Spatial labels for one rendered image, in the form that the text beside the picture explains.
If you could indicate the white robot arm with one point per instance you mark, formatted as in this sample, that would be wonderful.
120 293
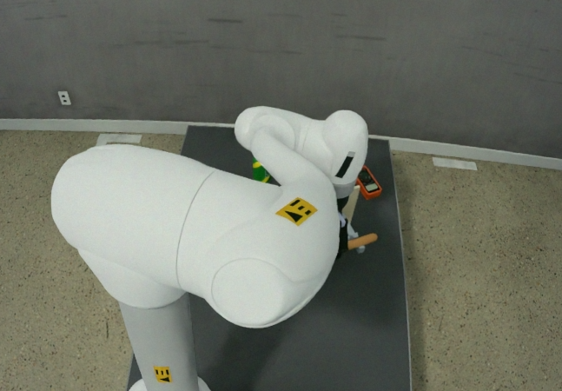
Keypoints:
143 220

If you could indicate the green drink can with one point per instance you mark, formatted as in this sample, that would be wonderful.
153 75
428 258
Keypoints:
260 174

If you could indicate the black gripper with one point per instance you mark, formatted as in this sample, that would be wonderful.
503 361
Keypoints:
343 244

